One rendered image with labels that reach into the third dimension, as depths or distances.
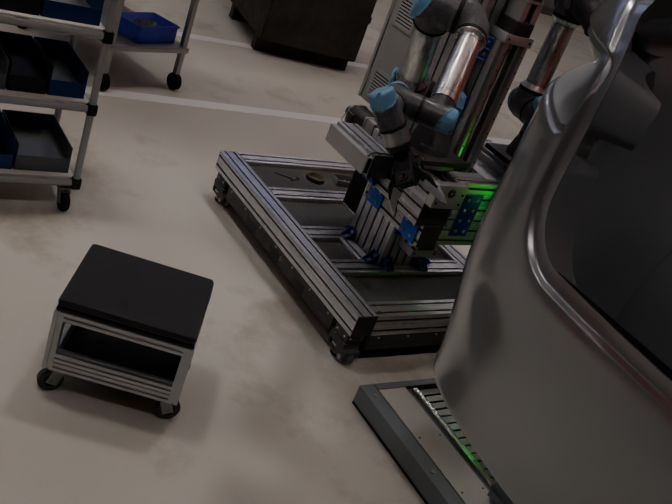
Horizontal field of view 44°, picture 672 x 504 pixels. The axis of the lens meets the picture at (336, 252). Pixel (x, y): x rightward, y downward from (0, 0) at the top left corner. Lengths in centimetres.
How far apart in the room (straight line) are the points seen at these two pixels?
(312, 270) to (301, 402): 58
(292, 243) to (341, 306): 42
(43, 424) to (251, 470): 60
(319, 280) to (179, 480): 106
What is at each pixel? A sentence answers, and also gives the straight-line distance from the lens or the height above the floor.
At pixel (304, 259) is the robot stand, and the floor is 20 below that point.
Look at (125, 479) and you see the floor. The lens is 244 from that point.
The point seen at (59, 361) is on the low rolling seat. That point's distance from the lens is 254.
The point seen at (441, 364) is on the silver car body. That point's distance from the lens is 177.
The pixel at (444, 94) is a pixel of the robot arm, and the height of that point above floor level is 115.
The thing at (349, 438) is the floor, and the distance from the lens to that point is 282.
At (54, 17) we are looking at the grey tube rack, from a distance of 324.
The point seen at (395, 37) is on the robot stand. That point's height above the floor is 105.
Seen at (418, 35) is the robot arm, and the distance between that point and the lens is 269.
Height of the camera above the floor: 172
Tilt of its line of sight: 26 degrees down
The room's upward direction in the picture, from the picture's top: 21 degrees clockwise
